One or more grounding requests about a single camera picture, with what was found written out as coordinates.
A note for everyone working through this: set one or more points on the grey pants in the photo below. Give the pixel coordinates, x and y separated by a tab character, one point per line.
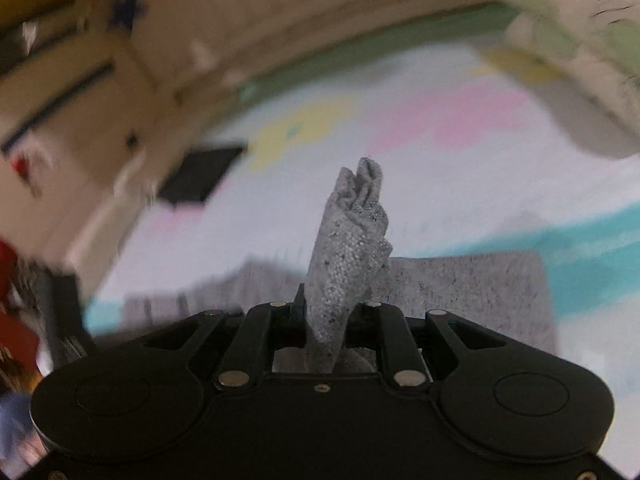
345	260

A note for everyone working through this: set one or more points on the black folded cloth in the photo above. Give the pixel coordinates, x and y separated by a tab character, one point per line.
200	175

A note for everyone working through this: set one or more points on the red cloth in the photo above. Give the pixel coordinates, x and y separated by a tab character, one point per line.
15	330

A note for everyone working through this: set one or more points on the beige cabinet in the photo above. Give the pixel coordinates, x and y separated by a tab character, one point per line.
65	125

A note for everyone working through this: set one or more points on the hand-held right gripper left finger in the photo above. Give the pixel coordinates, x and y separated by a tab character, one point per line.
280	317

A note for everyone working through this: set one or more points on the wooden bed frame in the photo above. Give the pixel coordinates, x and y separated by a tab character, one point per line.
300	10

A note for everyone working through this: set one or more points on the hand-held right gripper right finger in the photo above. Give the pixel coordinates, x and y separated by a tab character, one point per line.
372	317

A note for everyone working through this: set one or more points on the folded printed quilt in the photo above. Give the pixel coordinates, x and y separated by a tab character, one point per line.
575	60

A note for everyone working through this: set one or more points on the pastel printed bed sheet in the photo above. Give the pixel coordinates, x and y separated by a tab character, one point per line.
450	185

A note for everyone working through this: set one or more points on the blue star sticker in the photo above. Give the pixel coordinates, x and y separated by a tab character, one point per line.
127	10

